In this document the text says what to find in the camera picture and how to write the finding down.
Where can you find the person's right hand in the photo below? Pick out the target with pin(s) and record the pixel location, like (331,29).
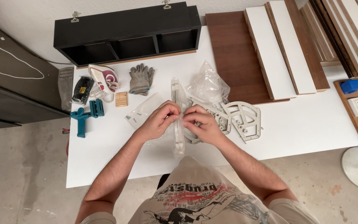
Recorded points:
(207,127)

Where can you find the person's left hand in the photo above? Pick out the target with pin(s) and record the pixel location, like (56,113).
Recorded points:
(154,123)

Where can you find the clear bag with grey bracket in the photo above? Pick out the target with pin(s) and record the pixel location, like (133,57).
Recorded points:
(179,93)

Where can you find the flat clear bag with screws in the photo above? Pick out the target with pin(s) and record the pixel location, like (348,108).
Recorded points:
(141,110)

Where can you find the small square wood block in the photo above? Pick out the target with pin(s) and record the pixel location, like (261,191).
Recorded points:
(121,99)

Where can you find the crumpled clear plastic bag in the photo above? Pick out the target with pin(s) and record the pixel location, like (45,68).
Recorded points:
(208,84)

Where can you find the pair of grey work gloves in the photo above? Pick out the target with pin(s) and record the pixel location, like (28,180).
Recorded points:
(141,79)

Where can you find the thin brown board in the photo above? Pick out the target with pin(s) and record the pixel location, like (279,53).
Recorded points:
(135,59)

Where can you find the white and magenta clothes iron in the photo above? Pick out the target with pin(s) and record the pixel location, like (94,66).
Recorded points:
(103,77)

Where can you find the teal bar clamp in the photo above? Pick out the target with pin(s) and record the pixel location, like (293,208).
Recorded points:
(82,118)

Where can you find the person's beige printed shirt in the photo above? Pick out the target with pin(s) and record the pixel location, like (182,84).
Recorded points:
(197,199)

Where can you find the brown wood panel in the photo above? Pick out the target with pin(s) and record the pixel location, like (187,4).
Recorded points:
(231,56)

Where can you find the black electric sander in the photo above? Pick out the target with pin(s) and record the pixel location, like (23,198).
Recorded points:
(82,90)

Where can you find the narrow white laminated panel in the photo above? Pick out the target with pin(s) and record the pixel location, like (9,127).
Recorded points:
(269,53)

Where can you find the black wooden cabinet box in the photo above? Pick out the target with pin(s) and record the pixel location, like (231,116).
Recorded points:
(123,23)

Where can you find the wide white laminated panel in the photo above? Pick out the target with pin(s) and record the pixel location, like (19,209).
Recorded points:
(291,46)

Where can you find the silver cabinet hinge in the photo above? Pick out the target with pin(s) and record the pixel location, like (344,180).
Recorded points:
(75,16)
(166,4)

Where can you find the dark grey cabinet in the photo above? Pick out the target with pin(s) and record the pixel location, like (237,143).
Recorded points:
(14,93)

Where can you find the blue power plug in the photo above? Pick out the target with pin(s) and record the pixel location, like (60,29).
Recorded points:
(351,86)

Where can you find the stack of leaning panels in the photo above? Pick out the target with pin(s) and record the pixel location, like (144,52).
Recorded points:
(346,31)

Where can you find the grey lift mechanism bracket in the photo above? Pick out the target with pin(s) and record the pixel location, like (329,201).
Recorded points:
(242,119)

